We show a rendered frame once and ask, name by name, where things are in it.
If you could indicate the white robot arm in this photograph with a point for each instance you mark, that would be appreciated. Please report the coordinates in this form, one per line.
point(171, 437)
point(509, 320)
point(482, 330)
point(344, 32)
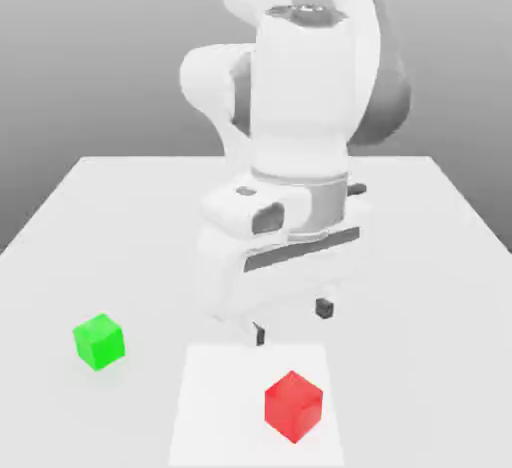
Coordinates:
point(300, 92)

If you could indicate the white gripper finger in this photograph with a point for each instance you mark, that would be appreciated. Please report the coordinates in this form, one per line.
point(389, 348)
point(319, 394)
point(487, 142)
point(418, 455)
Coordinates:
point(260, 335)
point(324, 308)

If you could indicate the small red cube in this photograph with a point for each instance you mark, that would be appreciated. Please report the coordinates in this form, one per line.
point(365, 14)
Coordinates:
point(293, 407)

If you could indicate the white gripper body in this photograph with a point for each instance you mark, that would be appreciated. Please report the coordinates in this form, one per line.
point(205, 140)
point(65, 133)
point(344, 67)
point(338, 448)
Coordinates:
point(296, 272)

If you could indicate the small green cube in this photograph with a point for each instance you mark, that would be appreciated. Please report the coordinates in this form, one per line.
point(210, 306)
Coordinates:
point(98, 342)

